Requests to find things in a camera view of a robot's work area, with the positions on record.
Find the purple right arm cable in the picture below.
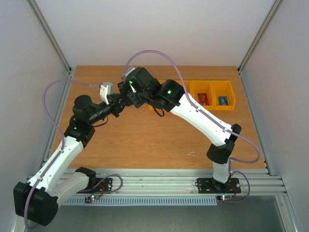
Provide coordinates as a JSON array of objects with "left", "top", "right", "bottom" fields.
[{"left": 122, "top": 50, "right": 261, "bottom": 164}]

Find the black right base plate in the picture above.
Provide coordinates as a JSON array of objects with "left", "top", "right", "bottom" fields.
[{"left": 195, "top": 177, "right": 241, "bottom": 194}]

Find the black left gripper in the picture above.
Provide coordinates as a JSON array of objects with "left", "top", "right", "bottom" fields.
[{"left": 88, "top": 93, "right": 128, "bottom": 125}]

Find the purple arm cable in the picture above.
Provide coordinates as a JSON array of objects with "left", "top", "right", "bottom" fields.
[
  {"left": 24, "top": 80, "right": 101, "bottom": 230},
  {"left": 122, "top": 50, "right": 261, "bottom": 164}
]

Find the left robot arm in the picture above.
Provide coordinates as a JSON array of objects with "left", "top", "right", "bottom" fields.
[{"left": 13, "top": 94, "right": 125, "bottom": 229}]

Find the blue card in bin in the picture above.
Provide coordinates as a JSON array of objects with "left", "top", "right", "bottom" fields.
[{"left": 218, "top": 96, "right": 228, "bottom": 106}]

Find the grey slotted cable duct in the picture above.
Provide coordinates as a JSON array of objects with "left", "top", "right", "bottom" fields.
[{"left": 64, "top": 196, "right": 217, "bottom": 207}]

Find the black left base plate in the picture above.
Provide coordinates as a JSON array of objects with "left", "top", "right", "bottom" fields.
[{"left": 92, "top": 178, "right": 112, "bottom": 194}]

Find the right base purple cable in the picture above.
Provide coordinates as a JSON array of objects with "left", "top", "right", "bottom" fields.
[{"left": 217, "top": 170, "right": 251, "bottom": 203}]

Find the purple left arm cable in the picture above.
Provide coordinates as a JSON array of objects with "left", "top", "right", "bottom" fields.
[{"left": 24, "top": 80, "right": 101, "bottom": 230}]

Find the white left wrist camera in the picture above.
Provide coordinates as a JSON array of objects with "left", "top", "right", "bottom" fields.
[{"left": 99, "top": 82, "right": 113, "bottom": 104}]

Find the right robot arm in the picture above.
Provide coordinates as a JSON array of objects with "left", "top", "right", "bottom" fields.
[{"left": 118, "top": 67, "right": 241, "bottom": 192}]

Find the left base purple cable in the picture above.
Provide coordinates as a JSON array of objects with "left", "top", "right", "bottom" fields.
[{"left": 79, "top": 174, "right": 124, "bottom": 194}]

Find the red card in bin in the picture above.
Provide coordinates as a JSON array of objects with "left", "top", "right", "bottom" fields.
[{"left": 197, "top": 93, "right": 209, "bottom": 106}]

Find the aluminium rail base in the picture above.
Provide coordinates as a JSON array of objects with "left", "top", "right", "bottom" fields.
[{"left": 94, "top": 168, "right": 287, "bottom": 196}]

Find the aluminium frame post left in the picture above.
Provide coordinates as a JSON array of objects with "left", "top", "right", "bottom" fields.
[{"left": 27, "top": 0, "right": 71, "bottom": 73}]

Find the aluminium frame post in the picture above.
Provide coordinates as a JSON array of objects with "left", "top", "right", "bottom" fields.
[
  {"left": 238, "top": 0, "right": 283, "bottom": 75},
  {"left": 27, "top": 0, "right": 71, "bottom": 73}
]

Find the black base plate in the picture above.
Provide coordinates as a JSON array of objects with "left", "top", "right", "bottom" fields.
[
  {"left": 195, "top": 177, "right": 241, "bottom": 194},
  {"left": 92, "top": 178, "right": 112, "bottom": 194}
]

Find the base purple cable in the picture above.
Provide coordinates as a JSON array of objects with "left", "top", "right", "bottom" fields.
[
  {"left": 217, "top": 170, "right": 251, "bottom": 203},
  {"left": 79, "top": 174, "right": 124, "bottom": 194}
]

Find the yellow bin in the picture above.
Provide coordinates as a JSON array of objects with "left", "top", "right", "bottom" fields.
[
  {"left": 147, "top": 79, "right": 167, "bottom": 109},
  {"left": 211, "top": 80, "right": 236, "bottom": 111},
  {"left": 190, "top": 80, "right": 215, "bottom": 111},
  {"left": 176, "top": 80, "right": 191, "bottom": 93}
]

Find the aluminium frame post right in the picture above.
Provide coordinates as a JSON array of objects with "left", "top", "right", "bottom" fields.
[{"left": 238, "top": 0, "right": 283, "bottom": 75}]

